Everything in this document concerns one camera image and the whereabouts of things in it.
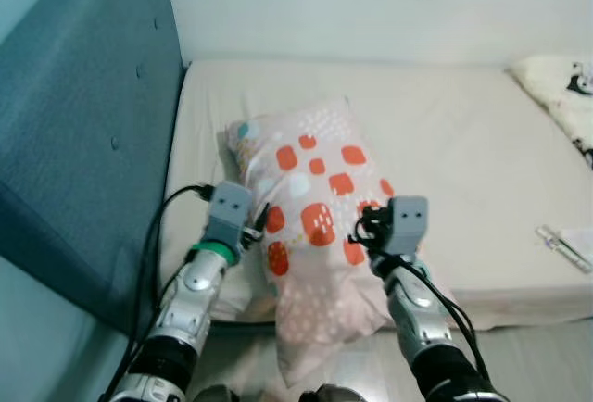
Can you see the pink pillow with orange spots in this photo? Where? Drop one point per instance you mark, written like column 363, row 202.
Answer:
column 320, row 170

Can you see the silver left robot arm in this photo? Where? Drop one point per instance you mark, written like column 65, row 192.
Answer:
column 190, row 300

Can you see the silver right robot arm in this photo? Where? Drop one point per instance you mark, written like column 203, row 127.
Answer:
column 417, row 309

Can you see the cream bed mattress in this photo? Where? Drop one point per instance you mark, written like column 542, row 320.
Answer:
column 445, row 170

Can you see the grey robot left leg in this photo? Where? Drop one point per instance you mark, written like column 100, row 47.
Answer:
column 215, row 394

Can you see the grey robot leg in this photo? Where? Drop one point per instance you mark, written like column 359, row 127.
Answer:
column 215, row 394
column 324, row 394

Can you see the grey robot right leg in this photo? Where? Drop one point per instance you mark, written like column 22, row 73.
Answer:
column 324, row 394

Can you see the teal padded headboard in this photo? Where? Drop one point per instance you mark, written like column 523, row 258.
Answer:
column 83, row 143

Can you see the cream cartoon print blanket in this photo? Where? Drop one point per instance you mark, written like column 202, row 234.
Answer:
column 561, row 96

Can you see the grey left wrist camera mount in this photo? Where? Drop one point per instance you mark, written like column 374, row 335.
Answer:
column 227, row 212

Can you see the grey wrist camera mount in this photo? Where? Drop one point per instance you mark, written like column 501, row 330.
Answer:
column 227, row 212
column 408, row 221

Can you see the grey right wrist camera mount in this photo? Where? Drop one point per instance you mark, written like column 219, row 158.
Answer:
column 408, row 221

